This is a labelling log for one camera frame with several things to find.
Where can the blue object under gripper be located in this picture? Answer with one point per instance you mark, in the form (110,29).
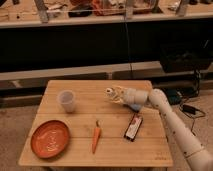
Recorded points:
(136,107)

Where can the translucent plastic cup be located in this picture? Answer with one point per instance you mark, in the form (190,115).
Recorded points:
(66,99)

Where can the teal black device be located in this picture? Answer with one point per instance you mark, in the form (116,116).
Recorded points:
(173,96)

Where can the black box on shelf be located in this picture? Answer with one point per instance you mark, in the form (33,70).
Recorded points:
(184,57)

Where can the orange carrot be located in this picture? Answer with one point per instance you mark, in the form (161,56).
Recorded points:
(96,135)

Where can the orange plate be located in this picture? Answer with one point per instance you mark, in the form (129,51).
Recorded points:
(50,139)

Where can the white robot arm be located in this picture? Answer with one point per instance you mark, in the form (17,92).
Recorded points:
(196,155)

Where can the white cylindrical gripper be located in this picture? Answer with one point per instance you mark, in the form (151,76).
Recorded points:
(131,96)

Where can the black power adapter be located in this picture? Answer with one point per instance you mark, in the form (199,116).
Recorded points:
(189,109)

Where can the wooden table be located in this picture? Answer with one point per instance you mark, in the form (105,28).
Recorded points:
(149,149)

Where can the small cream bottle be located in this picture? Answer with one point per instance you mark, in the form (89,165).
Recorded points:
(111,93)

